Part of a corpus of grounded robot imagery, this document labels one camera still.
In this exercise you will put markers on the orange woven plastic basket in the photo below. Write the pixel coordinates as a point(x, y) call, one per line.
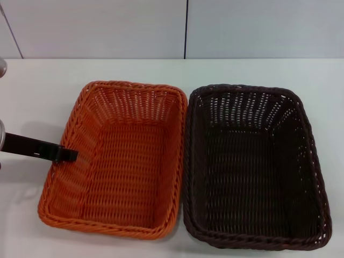
point(126, 166)

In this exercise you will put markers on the dark brown woven plastic basket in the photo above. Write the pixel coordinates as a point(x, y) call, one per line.
point(252, 174)

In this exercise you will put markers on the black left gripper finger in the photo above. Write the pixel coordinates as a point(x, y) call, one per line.
point(32, 147)

